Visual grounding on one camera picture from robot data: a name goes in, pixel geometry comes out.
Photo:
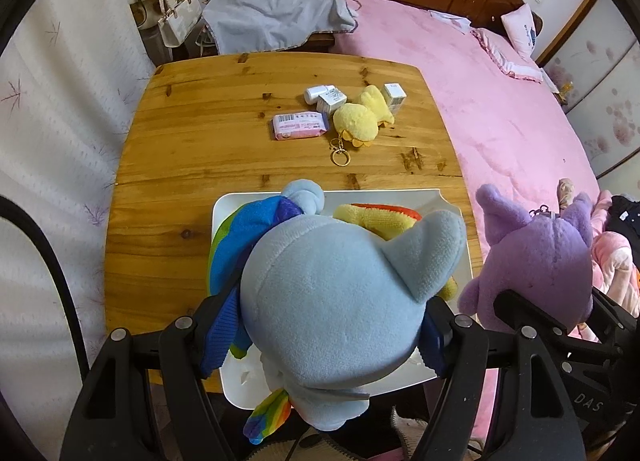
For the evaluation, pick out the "grey cloth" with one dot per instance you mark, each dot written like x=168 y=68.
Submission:
x=275 y=11

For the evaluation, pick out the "pink wet wipes packet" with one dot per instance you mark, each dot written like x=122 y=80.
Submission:
x=300 y=125

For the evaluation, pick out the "white handbag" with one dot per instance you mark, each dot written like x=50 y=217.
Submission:
x=177 y=16

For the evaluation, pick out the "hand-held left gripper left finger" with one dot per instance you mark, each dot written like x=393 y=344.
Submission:
x=222 y=336

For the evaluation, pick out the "small pink pillow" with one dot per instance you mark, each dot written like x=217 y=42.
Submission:
x=521 y=31

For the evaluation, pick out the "purple plush toy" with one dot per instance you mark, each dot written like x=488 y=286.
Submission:
x=530 y=261

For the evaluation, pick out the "small white box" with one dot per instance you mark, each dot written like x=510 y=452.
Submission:
x=394 y=96
x=331 y=101

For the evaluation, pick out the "small white bottle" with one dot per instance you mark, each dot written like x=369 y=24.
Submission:
x=315 y=93

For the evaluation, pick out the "blue rainbow pony plush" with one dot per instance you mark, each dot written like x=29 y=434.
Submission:
x=325 y=301

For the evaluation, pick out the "white rectangular tray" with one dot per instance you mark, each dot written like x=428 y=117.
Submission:
x=237 y=383

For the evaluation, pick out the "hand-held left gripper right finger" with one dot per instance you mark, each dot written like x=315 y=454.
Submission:
x=431 y=341

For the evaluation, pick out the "pink bed cover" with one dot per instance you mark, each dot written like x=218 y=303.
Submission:
x=500 y=131

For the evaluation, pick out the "white printed curtain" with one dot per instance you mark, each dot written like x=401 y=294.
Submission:
x=60 y=116

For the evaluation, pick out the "black garment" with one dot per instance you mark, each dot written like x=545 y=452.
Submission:
x=625 y=218

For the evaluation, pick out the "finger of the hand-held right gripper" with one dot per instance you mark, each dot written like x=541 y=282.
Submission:
x=620 y=321
x=575 y=336

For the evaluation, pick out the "pink fluffy garment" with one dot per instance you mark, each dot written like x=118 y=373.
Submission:
x=617 y=261

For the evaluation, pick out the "pink ruffled pillow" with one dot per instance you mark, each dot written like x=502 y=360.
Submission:
x=505 y=58

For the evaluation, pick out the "floral sliding wardrobe doors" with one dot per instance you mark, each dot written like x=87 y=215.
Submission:
x=605 y=91

